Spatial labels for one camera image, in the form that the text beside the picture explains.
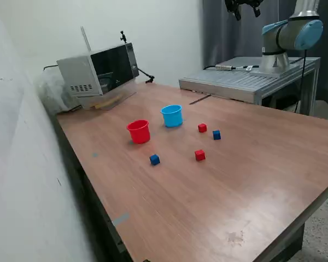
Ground dark flat strip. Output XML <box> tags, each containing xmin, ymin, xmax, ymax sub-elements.
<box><xmin>189</xmin><ymin>94</ymin><xmax>212</xmax><ymax>105</ymax></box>

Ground black cable with metal connector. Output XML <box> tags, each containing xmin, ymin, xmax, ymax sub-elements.
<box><xmin>203</xmin><ymin>64</ymin><xmax>260</xmax><ymax>72</ymax></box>

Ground crumpled clear plastic bag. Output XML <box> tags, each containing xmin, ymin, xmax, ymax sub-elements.
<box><xmin>34</xmin><ymin>69</ymin><xmax>81</xmax><ymax>115</ymax></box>

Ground thin white rod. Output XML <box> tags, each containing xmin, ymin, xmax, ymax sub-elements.
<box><xmin>80</xmin><ymin>26</ymin><xmax>92</xmax><ymax>52</ymax></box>

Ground blue plastic cup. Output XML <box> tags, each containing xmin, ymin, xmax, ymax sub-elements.
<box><xmin>160</xmin><ymin>104</ymin><xmax>184</xmax><ymax>128</ymax></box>

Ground long grey tape piece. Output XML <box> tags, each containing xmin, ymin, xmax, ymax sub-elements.
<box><xmin>112</xmin><ymin>213</ymin><xmax>131</xmax><ymax>227</ymax></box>

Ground black hanging cable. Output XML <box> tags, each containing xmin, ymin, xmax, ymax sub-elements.
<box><xmin>294</xmin><ymin>49</ymin><xmax>308</xmax><ymax>114</ymax></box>

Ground silver microwave oven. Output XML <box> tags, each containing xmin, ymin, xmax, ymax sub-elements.
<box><xmin>56</xmin><ymin>41</ymin><xmax>140</xmax><ymax>97</ymax></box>

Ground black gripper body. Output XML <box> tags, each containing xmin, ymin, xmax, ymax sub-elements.
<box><xmin>225</xmin><ymin>0</ymin><xmax>263</xmax><ymax>12</ymax></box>

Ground wooden sticks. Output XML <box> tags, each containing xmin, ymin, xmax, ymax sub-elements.
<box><xmin>91</xmin><ymin>94</ymin><xmax>124</xmax><ymax>110</ymax></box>

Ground aluminium robot base table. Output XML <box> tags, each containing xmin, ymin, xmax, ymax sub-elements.
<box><xmin>179</xmin><ymin>56</ymin><xmax>321</xmax><ymax>117</ymax></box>

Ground red plastic cup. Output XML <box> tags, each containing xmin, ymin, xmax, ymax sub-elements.
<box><xmin>126</xmin><ymin>119</ymin><xmax>151</xmax><ymax>145</ymax></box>

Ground dark grey curtain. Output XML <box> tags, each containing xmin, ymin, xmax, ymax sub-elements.
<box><xmin>202</xmin><ymin>0</ymin><xmax>328</xmax><ymax>112</ymax></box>

